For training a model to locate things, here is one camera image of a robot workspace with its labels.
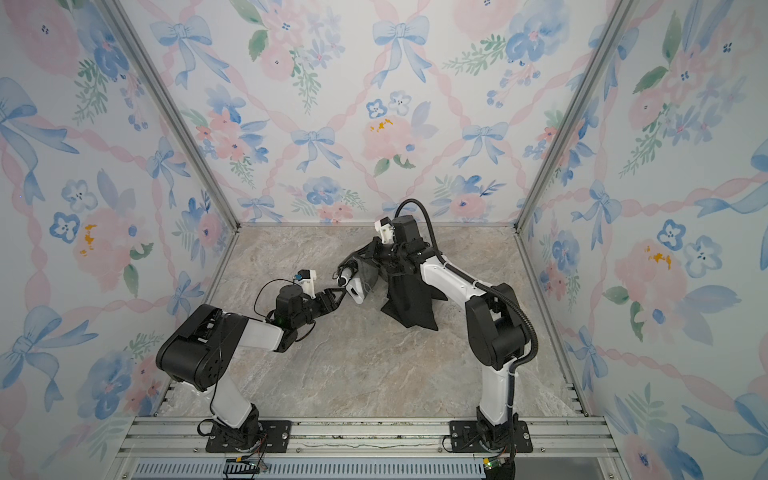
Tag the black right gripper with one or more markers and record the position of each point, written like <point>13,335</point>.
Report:
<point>372,262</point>

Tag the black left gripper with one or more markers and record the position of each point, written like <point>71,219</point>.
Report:
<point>330,296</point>

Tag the plain black drawstring pouch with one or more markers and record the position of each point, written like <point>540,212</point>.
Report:
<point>427,251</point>

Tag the grey fabric drawstring pouch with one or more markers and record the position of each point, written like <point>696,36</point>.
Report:
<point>371,271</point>

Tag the black pouch with gold logo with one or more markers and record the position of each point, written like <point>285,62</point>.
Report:
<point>410,302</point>

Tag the white hair dryer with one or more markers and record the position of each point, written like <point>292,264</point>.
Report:
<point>351,281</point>

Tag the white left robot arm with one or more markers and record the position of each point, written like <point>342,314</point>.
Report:
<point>200,351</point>

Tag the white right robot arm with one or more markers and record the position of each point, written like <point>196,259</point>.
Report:
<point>499,334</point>

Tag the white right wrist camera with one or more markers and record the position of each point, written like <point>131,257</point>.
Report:
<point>385,230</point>

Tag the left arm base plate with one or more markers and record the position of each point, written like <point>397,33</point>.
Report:
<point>249,437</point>

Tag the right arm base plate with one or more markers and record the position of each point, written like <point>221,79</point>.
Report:
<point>489,437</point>

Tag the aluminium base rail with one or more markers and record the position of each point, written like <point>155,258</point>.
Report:
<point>373,448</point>

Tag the aluminium corner post right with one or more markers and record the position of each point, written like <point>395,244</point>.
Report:
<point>614,28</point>

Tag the aluminium corner post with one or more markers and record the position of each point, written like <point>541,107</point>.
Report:
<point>117,19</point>
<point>614,28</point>

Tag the aluminium corner post left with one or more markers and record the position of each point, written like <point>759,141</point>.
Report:
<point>117,19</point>

